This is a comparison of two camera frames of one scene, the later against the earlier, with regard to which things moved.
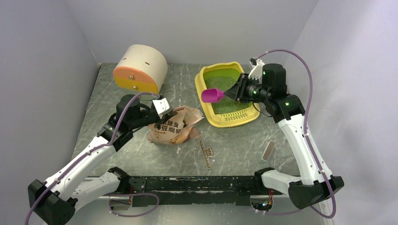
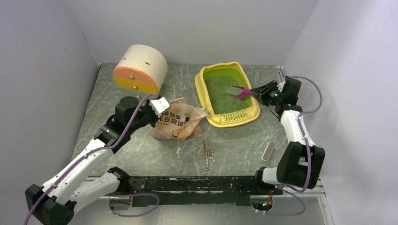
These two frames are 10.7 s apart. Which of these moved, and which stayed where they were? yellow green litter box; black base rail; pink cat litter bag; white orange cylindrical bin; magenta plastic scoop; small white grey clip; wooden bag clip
Moved: wooden bag clip; pink cat litter bag; magenta plastic scoop
Stayed: small white grey clip; white orange cylindrical bin; yellow green litter box; black base rail
